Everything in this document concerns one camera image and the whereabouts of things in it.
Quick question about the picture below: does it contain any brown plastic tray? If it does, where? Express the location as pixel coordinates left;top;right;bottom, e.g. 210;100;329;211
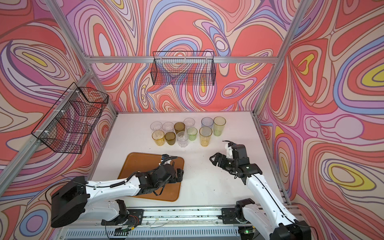
119;153;185;202

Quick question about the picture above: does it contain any yellow short plastic glass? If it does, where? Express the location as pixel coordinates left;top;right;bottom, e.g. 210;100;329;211
152;130;166;146

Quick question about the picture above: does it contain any clear faceted glass front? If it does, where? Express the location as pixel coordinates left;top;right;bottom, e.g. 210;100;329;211
176;131;189;148

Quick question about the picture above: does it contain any clear faceted glass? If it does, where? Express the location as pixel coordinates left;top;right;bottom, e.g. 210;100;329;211
176;131;189;148
150;121;163;132

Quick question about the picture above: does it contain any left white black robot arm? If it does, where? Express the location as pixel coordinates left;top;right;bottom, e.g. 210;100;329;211
51;161;184;228

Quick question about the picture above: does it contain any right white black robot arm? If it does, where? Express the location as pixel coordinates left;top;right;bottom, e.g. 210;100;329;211
210;141;312;240

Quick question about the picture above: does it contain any yellow tall glass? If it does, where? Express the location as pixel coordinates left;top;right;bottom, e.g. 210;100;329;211
199;126;213;147

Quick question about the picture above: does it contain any green tall glass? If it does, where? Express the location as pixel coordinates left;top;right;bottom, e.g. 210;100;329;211
213;116;227;137

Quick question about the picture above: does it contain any green short glass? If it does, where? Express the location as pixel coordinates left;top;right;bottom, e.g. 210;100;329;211
187;127;198;142

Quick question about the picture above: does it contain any bluish clear tall glass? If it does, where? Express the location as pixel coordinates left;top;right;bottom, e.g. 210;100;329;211
201;117;214;129

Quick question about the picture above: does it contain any brown short glass front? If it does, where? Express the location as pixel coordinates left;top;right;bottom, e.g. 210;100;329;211
165;132;176;146

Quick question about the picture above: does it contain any clear glass back centre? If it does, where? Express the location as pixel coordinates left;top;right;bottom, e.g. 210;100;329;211
183;118;196;129

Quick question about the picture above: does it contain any brown tall glass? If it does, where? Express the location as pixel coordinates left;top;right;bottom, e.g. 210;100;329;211
174;122;186;134

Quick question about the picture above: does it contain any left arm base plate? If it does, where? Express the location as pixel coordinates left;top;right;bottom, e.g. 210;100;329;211
101;209;144;227

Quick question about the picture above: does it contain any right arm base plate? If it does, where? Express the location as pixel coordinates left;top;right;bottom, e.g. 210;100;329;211
218;208;240;225

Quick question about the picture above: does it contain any left black wire basket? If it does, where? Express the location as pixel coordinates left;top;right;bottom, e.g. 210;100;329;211
31;83;109;154

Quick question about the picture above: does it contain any black wire basket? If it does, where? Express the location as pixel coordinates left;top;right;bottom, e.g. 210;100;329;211
31;83;109;154
151;51;216;86

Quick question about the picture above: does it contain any back black wire basket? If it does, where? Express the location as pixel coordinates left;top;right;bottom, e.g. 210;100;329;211
151;51;216;86

